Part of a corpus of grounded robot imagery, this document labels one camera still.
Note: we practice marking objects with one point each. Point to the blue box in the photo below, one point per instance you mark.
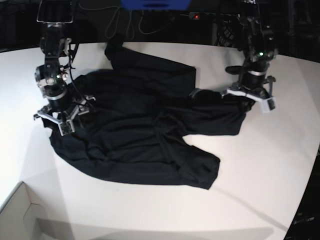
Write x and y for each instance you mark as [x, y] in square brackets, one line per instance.
[180, 5]

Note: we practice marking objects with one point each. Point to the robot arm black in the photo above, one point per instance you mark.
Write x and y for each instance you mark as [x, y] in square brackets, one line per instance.
[65, 102]
[258, 47]

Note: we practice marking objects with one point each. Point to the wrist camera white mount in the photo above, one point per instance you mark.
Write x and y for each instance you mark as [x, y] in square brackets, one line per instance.
[268, 105]

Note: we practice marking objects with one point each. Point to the black long-sleeve t-shirt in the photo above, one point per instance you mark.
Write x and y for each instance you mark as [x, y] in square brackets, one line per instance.
[144, 106]

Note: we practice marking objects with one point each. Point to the black power strip red switch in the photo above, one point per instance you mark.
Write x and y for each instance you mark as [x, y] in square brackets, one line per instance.
[215, 17]

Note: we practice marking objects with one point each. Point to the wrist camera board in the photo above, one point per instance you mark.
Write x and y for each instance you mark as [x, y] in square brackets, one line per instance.
[66, 127]

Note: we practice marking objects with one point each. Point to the white plastic bin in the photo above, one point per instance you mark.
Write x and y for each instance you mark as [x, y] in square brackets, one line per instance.
[20, 219]

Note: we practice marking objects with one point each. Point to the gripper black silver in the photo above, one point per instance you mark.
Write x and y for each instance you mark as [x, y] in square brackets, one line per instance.
[253, 85]
[69, 112]

